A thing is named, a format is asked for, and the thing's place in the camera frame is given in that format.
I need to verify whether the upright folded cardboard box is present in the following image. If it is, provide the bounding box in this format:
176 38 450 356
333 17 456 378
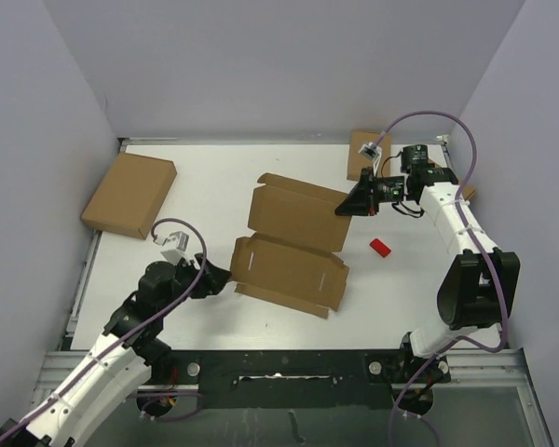
347 129 391 181

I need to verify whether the aluminium table frame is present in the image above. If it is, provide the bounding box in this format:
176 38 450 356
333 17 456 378
13 134 553 447

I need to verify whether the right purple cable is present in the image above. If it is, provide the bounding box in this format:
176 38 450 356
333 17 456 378
376 110 511 447

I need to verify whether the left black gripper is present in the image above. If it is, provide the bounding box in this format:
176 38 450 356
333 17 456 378
159 251 231 316

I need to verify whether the small red block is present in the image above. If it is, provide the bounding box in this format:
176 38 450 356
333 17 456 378
369 238 391 258

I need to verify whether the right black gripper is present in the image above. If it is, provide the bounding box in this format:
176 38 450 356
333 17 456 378
335 167 412 217

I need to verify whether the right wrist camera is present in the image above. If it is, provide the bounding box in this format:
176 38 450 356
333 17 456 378
359 142 383 175

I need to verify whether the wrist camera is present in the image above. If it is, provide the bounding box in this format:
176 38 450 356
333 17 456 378
359 142 383 175
154 231 189 265

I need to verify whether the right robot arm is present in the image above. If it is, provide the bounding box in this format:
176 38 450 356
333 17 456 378
334 142 521 381

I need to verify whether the large folded cardboard box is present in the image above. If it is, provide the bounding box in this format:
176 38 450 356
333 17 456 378
81 152 177 239

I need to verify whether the purple cable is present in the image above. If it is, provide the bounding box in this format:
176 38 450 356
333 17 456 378
0 218 209 446
376 110 511 447

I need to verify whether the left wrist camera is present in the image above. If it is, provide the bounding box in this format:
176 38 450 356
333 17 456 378
154 231 189 265

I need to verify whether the brown cardboard box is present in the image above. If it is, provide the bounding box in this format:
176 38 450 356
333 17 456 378
230 173 351 318

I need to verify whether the small folded cardboard box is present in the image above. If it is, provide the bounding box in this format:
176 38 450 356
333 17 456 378
428 157 477 201

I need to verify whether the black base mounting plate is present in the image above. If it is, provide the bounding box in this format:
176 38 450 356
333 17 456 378
137 347 451 415

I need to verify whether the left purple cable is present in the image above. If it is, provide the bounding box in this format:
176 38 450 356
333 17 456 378
0 218 209 446

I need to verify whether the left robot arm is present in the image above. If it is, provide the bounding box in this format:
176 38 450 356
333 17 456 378
0 253 231 446

